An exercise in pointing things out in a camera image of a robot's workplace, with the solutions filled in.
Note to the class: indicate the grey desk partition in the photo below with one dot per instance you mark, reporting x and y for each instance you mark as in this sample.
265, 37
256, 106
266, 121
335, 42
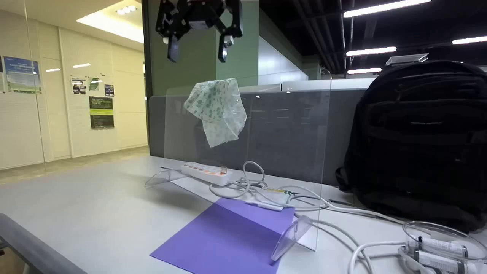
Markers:
292, 135

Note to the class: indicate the white plug adapters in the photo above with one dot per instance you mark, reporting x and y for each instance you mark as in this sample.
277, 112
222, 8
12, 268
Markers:
434, 256

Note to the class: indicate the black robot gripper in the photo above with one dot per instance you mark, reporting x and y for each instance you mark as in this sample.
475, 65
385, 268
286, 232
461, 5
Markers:
176, 17

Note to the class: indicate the blue wall poster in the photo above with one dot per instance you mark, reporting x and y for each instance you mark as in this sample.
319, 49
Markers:
21, 75

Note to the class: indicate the clear screen foot stand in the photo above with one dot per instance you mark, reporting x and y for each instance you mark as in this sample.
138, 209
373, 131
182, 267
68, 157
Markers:
289, 238

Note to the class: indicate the black backpack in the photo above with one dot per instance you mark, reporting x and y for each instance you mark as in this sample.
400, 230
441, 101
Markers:
417, 147

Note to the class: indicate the white power strip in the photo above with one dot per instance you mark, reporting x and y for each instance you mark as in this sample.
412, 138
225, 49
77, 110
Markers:
204, 173

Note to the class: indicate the purple paper sheet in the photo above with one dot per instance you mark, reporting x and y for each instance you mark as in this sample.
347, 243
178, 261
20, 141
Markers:
227, 238

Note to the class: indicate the dark green wall poster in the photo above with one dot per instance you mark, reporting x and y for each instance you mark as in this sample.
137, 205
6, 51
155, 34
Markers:
100, 113

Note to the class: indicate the white green patterned towel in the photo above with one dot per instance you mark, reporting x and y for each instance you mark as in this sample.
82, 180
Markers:
217, 104

